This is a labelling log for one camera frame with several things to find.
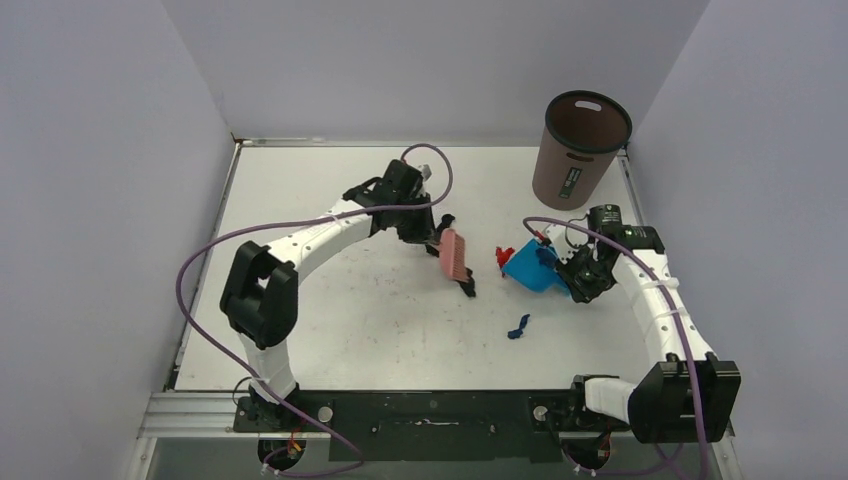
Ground blue dustpan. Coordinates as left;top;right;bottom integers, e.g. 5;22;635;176
501;239;570;296

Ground pink hand brush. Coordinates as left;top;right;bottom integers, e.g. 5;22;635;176
428;228;467;281

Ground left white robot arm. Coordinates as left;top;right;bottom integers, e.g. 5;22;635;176
219;160;436;431

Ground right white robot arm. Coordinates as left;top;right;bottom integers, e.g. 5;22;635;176
544;204;741;444

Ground black paper scrap left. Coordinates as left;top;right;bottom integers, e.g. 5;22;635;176
436;214;456;234

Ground black paper scrap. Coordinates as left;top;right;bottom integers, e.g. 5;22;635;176
436;214;456;234
456;268;477;298

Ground red paper scrap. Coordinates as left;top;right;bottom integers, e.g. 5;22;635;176
495;247;515;269

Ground dark blue scrap near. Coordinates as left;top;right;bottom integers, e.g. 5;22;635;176
507;314;531;340

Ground black paper scrap centre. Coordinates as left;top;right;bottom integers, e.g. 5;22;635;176
456;268;477;298

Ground brown waste bin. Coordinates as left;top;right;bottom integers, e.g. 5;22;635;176
532;90;633;211

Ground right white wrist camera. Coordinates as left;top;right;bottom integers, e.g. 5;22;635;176
542;224;576;263

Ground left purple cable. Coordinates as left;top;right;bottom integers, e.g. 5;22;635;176
174;143;455;480

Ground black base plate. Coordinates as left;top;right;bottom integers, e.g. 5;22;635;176
232;389;629;463

